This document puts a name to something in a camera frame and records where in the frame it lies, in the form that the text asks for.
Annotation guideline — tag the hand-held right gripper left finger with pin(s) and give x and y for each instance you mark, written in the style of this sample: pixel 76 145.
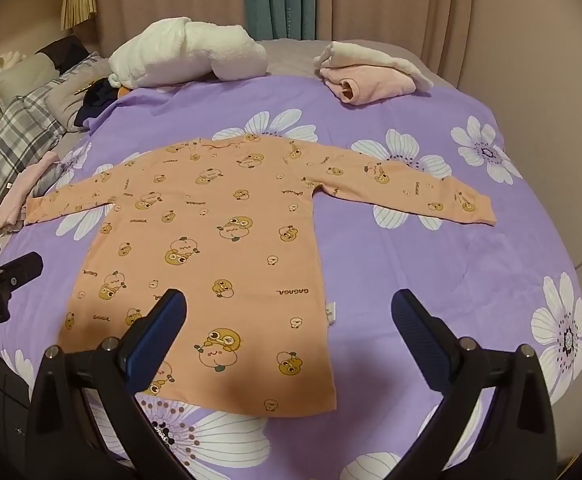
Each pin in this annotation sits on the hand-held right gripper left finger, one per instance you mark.
pixel 152 344

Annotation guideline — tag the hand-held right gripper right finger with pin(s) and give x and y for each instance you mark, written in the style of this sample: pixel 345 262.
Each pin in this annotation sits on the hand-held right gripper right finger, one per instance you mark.
pixel 421 341

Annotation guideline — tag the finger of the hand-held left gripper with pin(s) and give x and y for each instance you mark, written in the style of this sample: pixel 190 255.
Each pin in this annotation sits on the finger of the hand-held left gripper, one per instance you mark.
pixel 18 266

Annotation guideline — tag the orange printed long-sleeve shirt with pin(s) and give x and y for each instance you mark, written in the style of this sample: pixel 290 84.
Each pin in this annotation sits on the orange printed long-sleeve shirt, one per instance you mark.
pixel 221 240

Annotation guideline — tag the small pale pink garment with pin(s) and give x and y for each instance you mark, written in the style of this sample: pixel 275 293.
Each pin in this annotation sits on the small pale pink garment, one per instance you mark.
pixel 21 195

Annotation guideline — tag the purple floral bed sheet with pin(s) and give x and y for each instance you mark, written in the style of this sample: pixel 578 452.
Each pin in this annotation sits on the purple floral bed sheet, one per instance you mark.
pixel 396 270

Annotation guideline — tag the plaid blanket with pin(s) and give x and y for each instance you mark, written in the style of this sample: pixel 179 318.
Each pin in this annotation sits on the plaid blanket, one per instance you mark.
pixel 26 120

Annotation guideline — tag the grey pillow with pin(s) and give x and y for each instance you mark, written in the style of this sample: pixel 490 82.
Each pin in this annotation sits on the grey pillow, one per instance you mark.
pixel 66 100

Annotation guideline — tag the dark navy cloth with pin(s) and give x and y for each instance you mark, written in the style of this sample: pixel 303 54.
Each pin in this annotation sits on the dark navy cloth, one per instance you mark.
pixel 96 102

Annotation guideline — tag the beige pillow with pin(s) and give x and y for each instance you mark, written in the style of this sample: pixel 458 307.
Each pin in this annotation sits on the beige pillow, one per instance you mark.
pixel 21 75

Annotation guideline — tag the dark brown cloth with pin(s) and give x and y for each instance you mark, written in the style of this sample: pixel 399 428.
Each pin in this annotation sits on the dark brown cloth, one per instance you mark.
pixel 63 50

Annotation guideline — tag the pink folded garment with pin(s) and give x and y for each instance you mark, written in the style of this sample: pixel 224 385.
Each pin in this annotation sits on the pink folded garment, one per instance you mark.
pixel 376 85

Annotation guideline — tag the beige pleated fringe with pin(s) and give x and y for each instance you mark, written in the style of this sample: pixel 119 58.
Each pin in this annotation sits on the beige pleated fringe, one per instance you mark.
pixel 77 0

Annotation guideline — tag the white fluffy rolled blanket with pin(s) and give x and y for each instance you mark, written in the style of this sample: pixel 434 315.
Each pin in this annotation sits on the white fluffy rolled blanket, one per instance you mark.
pixel 186 55

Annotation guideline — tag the cream folded garment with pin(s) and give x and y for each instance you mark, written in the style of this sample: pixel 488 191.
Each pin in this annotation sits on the cream folded garment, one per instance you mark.
pixel 366 52

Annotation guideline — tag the grey bed cover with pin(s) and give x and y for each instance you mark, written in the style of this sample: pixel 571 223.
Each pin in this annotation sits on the grey bed cover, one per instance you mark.
pixel 291 57

